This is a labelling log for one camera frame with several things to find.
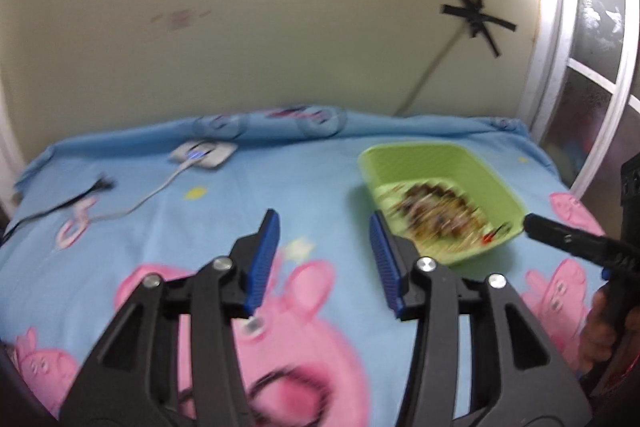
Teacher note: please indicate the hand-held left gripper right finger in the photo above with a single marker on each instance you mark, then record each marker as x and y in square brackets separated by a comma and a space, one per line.
[385, 262]

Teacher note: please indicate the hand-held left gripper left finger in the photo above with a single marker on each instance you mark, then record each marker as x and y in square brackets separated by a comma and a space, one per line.
[262, 257]

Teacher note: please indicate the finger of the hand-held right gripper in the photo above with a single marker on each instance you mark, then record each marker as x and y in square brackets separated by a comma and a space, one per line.
[560, 234]

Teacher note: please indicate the pile of mixed jewelry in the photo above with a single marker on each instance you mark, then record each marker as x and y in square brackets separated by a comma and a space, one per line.
[435, 212]

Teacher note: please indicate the green plastic tray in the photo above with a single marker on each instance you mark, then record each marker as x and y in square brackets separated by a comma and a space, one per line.
[430, 167]

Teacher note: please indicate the person's right hand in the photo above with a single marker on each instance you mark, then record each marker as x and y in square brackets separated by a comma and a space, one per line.
[597, 332]

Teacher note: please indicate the blue cartoon pig bed sheet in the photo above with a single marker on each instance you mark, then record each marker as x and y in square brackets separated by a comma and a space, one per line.
[325, 177]

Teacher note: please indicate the white charging pad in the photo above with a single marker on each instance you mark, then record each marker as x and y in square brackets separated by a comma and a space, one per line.
[212, 157]

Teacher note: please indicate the white framed glass door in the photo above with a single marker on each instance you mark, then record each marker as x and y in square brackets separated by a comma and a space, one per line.
[545, 57]

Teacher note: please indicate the black tape cross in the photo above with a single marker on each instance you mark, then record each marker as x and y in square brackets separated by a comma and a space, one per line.
[477, 19]

